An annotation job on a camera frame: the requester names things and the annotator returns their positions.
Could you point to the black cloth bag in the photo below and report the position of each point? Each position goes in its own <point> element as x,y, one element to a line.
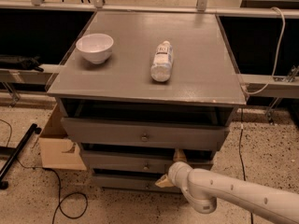
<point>20,63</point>

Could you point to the metal frame rail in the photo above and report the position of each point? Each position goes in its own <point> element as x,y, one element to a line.
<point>140,6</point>

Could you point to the white ceramic bowl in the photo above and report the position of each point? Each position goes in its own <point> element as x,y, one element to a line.
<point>95,48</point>

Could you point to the clear plastic bottle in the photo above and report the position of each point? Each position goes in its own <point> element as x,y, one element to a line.
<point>161,67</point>

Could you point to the grey top drawer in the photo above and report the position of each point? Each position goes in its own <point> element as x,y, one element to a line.
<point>144,134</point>

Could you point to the grey drawer cabinet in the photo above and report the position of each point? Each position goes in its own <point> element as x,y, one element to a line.
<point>203,89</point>

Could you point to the grey bottom drawer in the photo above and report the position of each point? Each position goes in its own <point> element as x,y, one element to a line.
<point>131,183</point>

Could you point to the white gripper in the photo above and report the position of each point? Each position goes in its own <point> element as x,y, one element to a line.
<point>175,174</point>

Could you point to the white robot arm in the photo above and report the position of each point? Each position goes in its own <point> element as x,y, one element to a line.
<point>201,188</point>

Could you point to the cardboard box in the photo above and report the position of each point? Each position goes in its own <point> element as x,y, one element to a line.
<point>56,149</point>

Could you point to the black metal stand leg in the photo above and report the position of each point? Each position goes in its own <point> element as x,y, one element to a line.
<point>10,154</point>

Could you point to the grey drawer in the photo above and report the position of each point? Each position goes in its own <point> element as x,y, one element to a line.
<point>149,163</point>
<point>131,183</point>
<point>144,134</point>

